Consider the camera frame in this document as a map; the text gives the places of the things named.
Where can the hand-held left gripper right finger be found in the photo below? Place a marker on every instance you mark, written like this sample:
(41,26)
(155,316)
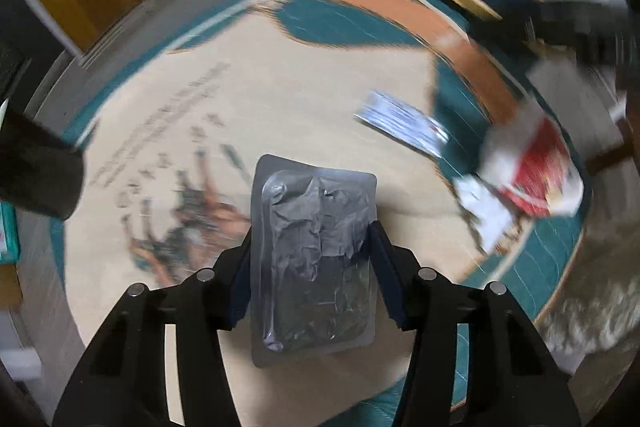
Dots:
(387,277)

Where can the silver foil packet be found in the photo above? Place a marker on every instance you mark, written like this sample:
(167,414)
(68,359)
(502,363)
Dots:
(310,232)

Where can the white fluffy rug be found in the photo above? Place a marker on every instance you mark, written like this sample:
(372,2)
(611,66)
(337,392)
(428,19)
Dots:
(590,307)

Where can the red white paper cup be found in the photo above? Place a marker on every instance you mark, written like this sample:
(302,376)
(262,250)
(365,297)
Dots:
(540,167)

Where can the cardboard box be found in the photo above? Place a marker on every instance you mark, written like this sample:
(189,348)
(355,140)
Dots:
(10,287)

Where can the dark entrance door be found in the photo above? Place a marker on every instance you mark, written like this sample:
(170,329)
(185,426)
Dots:
(12,47)

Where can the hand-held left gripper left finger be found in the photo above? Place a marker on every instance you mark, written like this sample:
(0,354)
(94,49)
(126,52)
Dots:
(240,287)

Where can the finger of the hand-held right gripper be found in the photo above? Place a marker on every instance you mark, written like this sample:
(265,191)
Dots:
(565,24)

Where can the printed teal beige mat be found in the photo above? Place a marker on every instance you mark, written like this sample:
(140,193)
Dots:
(325,82)

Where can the black cup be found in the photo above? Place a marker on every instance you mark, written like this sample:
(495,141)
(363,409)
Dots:
(40,172)

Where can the white paper scrap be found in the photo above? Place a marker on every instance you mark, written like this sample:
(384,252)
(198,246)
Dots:
(485,207)

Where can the teal tissue pack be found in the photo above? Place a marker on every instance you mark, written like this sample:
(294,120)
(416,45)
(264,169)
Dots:
(7,232)

